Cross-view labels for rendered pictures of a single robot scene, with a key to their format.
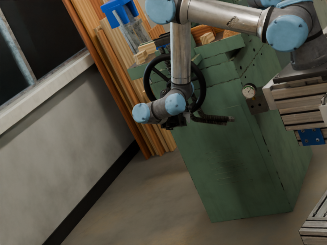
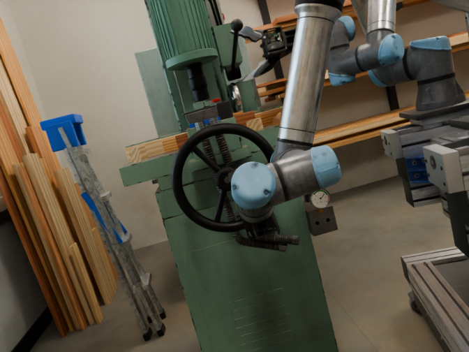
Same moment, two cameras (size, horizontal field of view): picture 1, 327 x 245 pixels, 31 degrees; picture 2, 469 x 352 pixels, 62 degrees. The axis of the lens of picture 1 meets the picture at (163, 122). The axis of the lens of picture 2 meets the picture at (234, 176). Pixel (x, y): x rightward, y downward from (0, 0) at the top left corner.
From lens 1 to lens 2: 1.69 m
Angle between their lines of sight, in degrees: 35
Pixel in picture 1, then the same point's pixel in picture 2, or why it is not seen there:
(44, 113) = not seen: outside the picture
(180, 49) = (317, 72)
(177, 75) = (303, 123)
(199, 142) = (223, 285)
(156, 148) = (79, 320)
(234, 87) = not seen: hidden behind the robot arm
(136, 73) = (135, 174)
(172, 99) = (326, 151)
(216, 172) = (243, 333)
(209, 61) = (257, 156)
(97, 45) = (13, 186)
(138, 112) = (252, 178)
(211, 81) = not seen: hidden behind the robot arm
